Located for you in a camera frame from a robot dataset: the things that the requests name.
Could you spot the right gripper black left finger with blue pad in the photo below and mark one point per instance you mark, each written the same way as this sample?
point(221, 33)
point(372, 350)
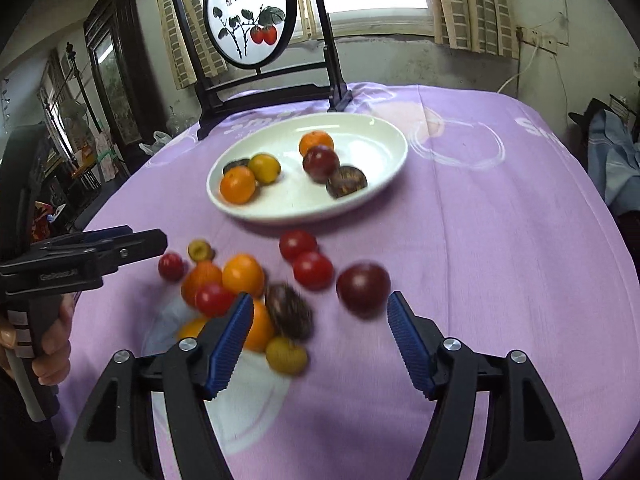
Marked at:
point(114, 437)

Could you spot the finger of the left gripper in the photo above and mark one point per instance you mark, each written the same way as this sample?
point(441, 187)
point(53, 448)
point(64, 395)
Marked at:
point(119, 236)
point(146, 245)

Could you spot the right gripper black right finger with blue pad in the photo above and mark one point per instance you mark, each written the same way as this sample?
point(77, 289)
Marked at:
point(525, 436)

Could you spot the small yellow citrus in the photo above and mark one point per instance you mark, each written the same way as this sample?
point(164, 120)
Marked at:
point(192, 328)

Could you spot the orange tangerine back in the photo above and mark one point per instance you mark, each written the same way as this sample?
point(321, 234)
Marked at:
point(243, 273)

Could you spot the orange tangerine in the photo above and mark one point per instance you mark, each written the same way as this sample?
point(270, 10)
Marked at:
point(243, 273)
point(262, 330)
point(238, 185)

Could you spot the dark passion fruit small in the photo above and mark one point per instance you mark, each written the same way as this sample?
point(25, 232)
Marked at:
point(242, 162)

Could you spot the yellow orange citrus front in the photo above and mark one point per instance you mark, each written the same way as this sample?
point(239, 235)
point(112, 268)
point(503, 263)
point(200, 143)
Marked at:
point(265, 167)

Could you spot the green-yellow kumquat front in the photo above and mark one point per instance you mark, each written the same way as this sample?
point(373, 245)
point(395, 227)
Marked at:
point(286, 357)

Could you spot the dark red plum front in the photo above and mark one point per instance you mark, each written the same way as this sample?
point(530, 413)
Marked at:
point(320, 162)

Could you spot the dark red plum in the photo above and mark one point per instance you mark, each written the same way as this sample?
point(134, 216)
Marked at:
point(363, 288)
point(320, 162)

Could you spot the dark red plum back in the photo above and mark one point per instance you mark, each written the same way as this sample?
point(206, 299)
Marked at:
point(363, 288)

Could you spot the large orange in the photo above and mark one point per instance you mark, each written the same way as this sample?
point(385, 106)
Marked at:
point(314, 138)

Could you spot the dark passion fruit with stem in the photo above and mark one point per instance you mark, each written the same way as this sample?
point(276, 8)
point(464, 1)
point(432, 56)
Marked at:
point(345, 181)

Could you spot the person's left hand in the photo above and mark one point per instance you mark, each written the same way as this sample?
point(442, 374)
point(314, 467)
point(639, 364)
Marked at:
point(54, 365)

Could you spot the small red tomato left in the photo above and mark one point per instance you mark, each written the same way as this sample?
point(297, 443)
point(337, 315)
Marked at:
point(171, 267)

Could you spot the small green-yellow kumquat back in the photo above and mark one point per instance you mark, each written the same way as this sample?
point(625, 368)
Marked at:
point(200, 250)

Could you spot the orange tangerine hidden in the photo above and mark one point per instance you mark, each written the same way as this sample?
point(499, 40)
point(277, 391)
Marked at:
point(203, 273)

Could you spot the red cherry tomato centre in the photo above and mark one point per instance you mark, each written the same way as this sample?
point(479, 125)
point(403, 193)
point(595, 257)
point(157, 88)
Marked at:
point(213, 300)

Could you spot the red cherry tomato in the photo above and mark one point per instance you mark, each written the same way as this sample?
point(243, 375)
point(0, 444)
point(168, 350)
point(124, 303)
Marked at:
point(313, 271)
point(213, 300)
point(293, 244)

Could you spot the white plastic bag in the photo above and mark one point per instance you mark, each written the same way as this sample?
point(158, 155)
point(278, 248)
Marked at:
point(160, 140)

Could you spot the red cherry tomato back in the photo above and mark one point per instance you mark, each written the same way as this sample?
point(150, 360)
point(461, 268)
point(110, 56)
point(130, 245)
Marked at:
point(293, 244)

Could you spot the dark passion fruit middle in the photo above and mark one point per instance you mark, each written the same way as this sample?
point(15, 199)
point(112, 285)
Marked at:
point(289, 312)

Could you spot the red cherry tomato right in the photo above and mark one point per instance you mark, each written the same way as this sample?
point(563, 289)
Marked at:
point(313, 271)

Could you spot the purple tablecloth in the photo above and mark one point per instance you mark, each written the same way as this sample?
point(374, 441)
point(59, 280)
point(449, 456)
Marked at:
point(492, 229)

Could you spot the round painted screen black stand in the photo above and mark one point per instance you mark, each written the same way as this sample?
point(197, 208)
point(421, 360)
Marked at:
point(250, 35)

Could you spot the beige checked curtain left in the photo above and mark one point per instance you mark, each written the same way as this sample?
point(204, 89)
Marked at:
point(181, 67)

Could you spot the beige checked curtain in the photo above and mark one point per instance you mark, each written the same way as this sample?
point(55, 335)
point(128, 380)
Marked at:
point(480, 26)
point(181, 67)

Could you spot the white oval plate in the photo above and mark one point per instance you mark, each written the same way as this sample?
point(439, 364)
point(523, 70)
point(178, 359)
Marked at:
point(370, 144)

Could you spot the blue clothes pile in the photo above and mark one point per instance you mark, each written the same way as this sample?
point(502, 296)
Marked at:
point(613, 162)

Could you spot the beige checked curtain right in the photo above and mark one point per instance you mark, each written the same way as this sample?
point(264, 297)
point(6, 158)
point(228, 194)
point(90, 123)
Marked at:
point(480, 26)

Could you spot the dark framed wall painting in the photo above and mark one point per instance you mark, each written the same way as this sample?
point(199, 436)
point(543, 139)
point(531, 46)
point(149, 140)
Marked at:
point(124, 79)

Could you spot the wall power socket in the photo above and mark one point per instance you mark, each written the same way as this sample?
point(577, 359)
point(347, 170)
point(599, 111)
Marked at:
point(538, 39)

